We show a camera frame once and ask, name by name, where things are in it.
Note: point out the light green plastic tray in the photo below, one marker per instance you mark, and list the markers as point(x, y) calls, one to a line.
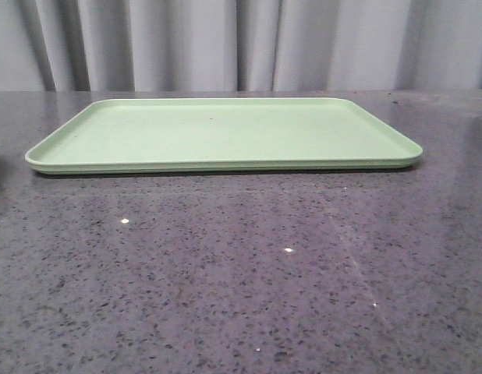
point(221, 134)

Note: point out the grey pleated curtain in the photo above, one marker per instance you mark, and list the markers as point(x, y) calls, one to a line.
point(240, 45)

